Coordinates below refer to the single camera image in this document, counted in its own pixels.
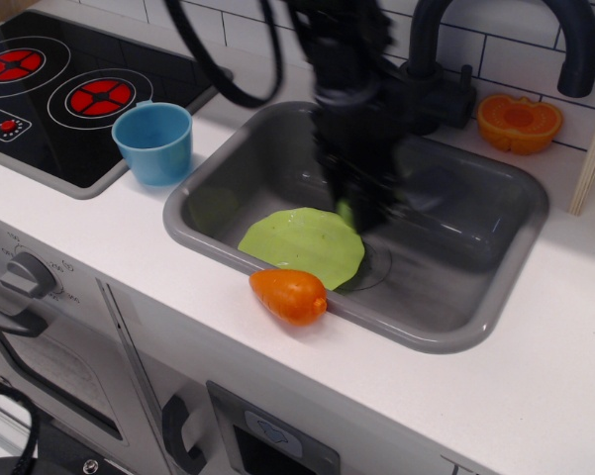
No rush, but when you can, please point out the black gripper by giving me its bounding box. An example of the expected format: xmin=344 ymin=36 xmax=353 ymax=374
xmin=313 ymin=83 xmax=406 ymax=233

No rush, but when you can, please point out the grey dishwasher panel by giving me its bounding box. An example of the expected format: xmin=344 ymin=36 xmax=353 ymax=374
xmin=206 ymin=381 xmax=341 ymax=475

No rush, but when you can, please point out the black cabinet door handle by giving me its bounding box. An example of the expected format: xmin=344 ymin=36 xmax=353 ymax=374
xmin=161 ymin=395 xmax=207 ymax=475

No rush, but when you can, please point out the toy oven door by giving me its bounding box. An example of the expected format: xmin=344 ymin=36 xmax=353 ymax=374
xmin=0 ymin=285 xmax=122 ymax=440

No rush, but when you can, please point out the black lower braided cable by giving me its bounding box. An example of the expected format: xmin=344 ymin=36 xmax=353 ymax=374
xmin=0 ymin=384 xmax=41 ymax=475

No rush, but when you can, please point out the black toy stovetop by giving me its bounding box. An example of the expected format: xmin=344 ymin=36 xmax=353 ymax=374
xmin=0 ymin=10 xmax=217 ymax=199

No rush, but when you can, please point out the orange toy carrot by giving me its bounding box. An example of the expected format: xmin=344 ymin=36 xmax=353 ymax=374
xmin=248 ymin=269 xmax=328 ymax=327

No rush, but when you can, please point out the orange toy pumpkin half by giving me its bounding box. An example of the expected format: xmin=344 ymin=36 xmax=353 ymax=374
xmin=476 ymin=94 xmax=563 ymax=155

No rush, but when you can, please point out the green toy plate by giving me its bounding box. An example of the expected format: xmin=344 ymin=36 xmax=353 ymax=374
xmin=238 ymin=208 xmax=365 ymax=290

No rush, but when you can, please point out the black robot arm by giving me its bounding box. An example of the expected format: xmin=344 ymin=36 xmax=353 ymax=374
xmin=287 ymin=1 xmax=407 ymax=233

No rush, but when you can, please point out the green handled grey spatula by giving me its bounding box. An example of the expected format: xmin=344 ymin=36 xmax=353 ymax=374
xmin=335 ymin=198 xmax=356 ymax=230

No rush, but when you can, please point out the dark grey toy faucet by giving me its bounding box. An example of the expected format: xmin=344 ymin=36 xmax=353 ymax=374
xmin=396 ymin=0 xmax=595 ymax=136

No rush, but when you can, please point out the grey oven knob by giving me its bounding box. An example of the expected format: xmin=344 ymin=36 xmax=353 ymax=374
xmin=0 ymin=252 xmax=56 ymax=298

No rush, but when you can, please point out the blue plastic cup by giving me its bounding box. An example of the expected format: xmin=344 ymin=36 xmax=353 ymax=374
xmin=112 ymin=101 xmax=193 ymax=186

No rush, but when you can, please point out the black braided cable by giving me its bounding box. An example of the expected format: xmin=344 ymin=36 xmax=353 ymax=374
xmin=0 ymin=384 xmax=41 ymax=475
xmin=162 ymin=0 xmax=286 ymax=109

